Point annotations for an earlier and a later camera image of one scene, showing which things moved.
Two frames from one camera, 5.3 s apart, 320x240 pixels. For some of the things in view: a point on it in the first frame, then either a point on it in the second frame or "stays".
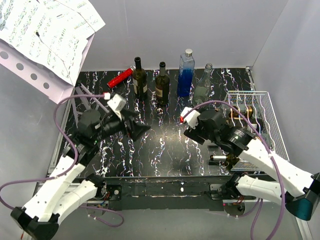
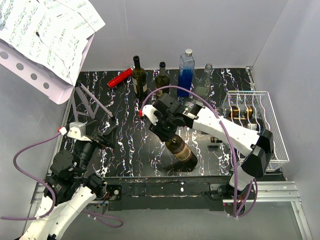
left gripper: [136, 129] → [109, 136]
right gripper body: [200, 131] → [165, 128]
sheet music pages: [56, 32] stays
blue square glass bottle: [186, 73] stays
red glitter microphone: [120, 77] stays
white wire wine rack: [253, 111] stays
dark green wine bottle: [162, 86] stays
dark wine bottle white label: [140, 81] stays
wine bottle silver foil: [215, 157] → [182, 152]
